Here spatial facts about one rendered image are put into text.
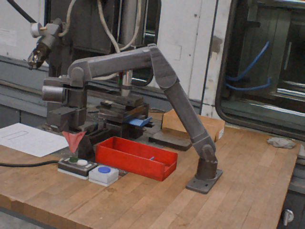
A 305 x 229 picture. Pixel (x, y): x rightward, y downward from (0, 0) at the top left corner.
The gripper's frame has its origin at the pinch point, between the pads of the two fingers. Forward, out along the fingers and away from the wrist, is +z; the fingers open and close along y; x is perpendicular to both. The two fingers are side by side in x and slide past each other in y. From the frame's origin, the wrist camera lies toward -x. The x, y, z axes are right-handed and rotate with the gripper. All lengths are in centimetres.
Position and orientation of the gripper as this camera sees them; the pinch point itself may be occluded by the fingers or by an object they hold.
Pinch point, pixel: (73, 149)
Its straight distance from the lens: 127.5
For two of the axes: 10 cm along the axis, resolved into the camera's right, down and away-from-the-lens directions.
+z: -1.3, 9.5, 2.9
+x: 4.1, -2.2, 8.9
